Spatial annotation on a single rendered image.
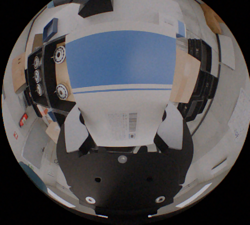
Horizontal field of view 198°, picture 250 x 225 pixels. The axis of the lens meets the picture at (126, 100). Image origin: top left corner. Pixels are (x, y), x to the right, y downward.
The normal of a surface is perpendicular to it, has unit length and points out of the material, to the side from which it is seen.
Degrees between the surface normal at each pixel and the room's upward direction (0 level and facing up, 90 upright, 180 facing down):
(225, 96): 90
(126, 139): 0
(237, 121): 90
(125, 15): 0
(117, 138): 0
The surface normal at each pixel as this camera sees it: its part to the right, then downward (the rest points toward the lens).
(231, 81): -1.00, 0.04
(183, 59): 0.04, 0.53
